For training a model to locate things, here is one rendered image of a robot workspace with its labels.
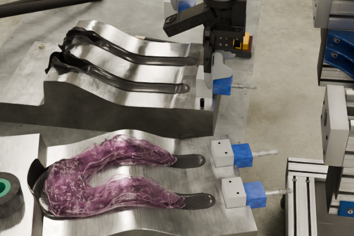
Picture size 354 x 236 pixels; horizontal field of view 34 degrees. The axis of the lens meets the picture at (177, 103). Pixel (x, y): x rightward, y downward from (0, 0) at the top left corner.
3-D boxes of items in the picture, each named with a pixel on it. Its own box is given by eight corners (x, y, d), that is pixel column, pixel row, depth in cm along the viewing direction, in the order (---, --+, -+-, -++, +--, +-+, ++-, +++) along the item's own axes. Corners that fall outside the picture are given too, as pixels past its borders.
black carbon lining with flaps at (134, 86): (198, 64, 141) (198, 30, 135) (188, 104, 129) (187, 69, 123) (60, 52, 146) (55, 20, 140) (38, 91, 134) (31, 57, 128)
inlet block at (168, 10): (216, 13, 153) (217, -5, 150) (214, 23, 149) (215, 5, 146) (167, 10, 155) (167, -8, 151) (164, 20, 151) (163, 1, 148)
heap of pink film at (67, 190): (175, 149, 119) (174, 120, 114) (188, 215, 105) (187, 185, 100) (47, 163, 117) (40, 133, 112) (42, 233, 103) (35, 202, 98)
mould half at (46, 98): (224, 75, 149) (226, 29, 141) (212, 142, 129) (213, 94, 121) (39, 59, 156) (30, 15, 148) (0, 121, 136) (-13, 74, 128)
